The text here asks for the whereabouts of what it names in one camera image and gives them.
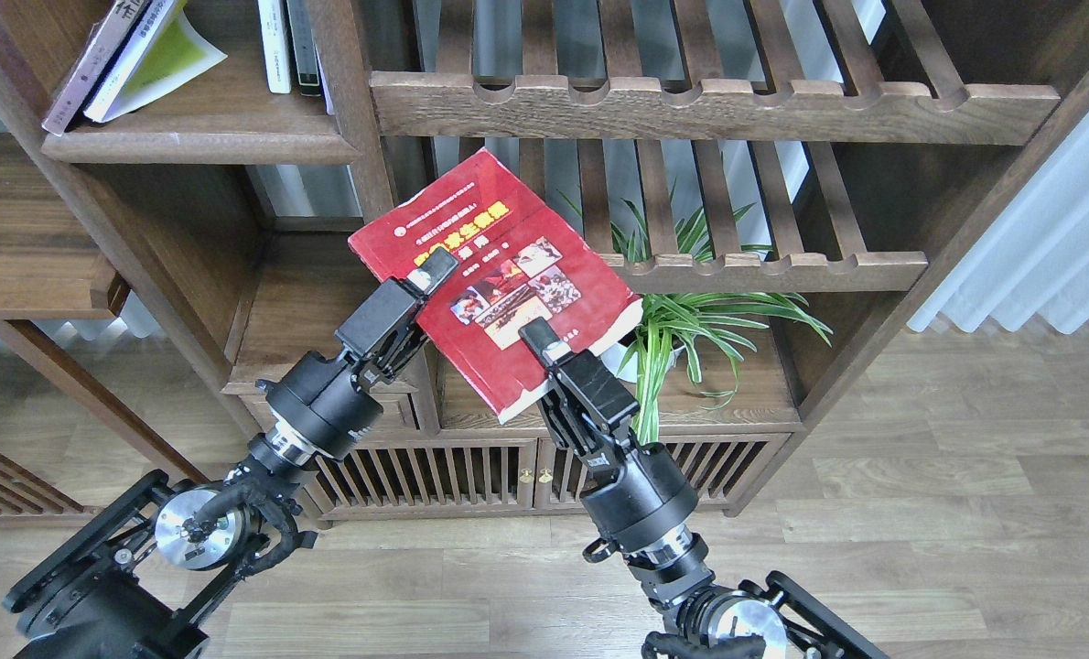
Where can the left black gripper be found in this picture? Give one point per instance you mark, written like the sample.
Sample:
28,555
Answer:
322,406

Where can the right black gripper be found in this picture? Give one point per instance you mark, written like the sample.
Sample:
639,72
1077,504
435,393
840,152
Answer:
637,497

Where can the red cover book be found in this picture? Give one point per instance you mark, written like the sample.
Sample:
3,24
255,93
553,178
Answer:
518,260

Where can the yellow green cover book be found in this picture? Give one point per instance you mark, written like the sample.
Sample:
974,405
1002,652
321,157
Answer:
163,52

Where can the dark maroon book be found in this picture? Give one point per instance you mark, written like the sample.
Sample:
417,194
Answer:
105,39

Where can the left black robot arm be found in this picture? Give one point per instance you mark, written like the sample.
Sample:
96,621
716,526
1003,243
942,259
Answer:
141,578

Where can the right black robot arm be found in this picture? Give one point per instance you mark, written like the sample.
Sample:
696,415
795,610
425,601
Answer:
703,619

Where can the white plant pot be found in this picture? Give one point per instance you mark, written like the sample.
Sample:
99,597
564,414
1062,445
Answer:
622,361

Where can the green spider plant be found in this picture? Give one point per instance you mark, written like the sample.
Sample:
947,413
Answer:
693,321

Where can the white upright book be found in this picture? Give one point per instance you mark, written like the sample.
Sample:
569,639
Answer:
276,43

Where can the dark upright book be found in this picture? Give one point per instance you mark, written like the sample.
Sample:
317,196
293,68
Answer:
305,54

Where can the dark wooden bookshelf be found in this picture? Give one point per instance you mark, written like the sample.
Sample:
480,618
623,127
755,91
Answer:
850,152

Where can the white curtain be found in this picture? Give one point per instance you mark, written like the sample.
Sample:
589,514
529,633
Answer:
1033,263

